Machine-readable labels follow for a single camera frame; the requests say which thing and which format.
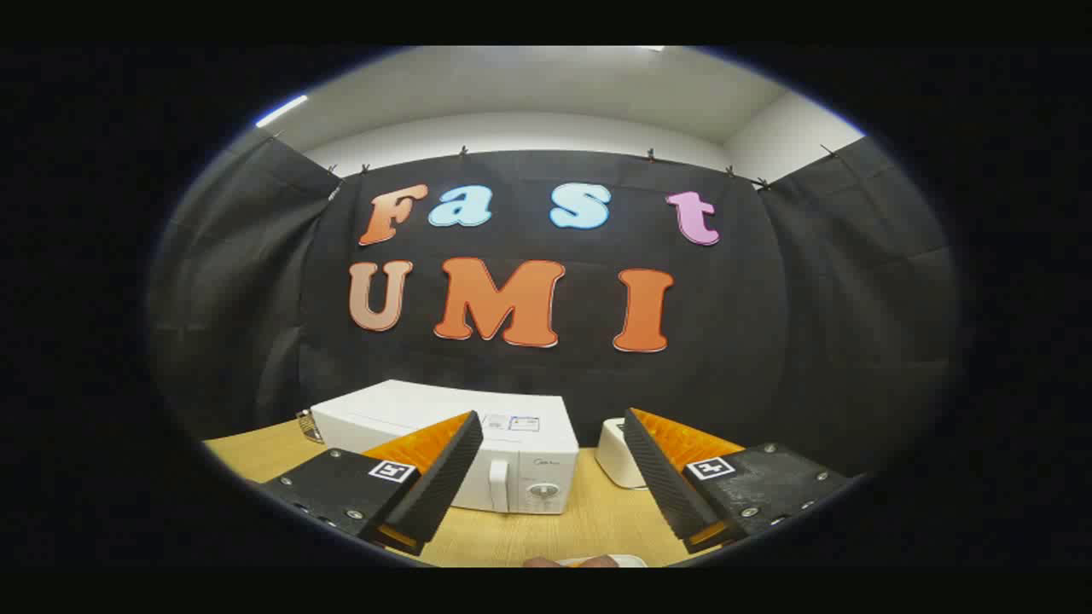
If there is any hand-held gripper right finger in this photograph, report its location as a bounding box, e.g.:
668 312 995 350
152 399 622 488
623 408 854 555

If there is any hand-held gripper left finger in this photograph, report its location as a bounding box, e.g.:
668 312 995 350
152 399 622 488
256 411 485 557

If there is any white microwave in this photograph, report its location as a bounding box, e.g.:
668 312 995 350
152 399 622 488
310 379 581 515

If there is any orange sponge doughnut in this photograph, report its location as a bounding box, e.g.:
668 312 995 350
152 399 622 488
522 554 620 568

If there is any cream toaster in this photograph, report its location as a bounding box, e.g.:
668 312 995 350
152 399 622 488
595 418 649 490

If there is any ceiling light strip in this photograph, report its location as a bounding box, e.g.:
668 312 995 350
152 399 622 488
255 94 310 129

